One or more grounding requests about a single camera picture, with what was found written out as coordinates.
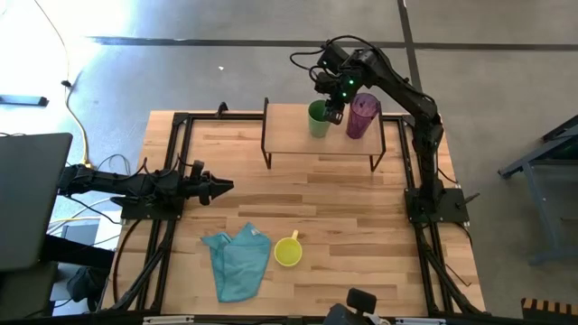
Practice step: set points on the black clamp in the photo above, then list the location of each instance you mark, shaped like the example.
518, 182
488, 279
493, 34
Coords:
222, 109

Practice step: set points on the tall purple translucent cup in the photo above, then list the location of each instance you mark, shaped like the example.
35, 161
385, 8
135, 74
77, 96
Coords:
359, 122

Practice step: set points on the blue-grey metal table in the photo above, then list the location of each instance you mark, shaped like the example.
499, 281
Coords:
539, 212

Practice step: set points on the black aluminium table frame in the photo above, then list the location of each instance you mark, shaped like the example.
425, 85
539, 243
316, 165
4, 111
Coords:
217, 117

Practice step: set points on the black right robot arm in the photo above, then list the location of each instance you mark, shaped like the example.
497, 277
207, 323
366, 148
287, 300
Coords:
429, 149

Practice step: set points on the dark bag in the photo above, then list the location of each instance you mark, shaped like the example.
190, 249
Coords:
86, 284

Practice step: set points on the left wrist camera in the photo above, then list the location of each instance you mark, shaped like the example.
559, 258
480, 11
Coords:
198, 168

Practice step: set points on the wooden shelf with black legs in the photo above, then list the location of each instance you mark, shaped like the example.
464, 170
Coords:
289, 131

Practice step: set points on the teal blue cloth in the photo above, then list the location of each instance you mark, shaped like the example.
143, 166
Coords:
237, 266

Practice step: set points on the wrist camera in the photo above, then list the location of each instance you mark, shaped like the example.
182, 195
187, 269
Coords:
333, 58
198, 168

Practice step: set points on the black bar on floor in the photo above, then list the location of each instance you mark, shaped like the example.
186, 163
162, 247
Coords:
22, 100

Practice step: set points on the grey monitor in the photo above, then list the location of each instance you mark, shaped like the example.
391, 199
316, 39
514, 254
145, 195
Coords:
31, 198

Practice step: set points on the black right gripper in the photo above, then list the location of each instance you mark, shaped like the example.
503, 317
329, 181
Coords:
336, 88

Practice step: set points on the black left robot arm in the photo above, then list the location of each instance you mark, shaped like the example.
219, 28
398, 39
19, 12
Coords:
113, 182

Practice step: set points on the green plastic cup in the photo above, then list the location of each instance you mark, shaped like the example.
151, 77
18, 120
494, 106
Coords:
318, 126

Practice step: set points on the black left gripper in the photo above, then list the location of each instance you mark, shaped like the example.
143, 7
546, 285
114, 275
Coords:
198, 190

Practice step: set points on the silver aluminium bracket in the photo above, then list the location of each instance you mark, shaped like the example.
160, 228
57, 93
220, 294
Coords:
422, 321
169, 319

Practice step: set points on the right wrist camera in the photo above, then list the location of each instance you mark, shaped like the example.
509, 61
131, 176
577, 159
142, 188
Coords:
333, 58

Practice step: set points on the yellow ribbed mug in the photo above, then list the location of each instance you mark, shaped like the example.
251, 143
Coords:
288, 253

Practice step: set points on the orange black striped object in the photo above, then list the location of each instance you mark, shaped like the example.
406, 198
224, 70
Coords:
546, 308

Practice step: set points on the black table-level camera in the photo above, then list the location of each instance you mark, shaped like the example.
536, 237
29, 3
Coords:
361, 300

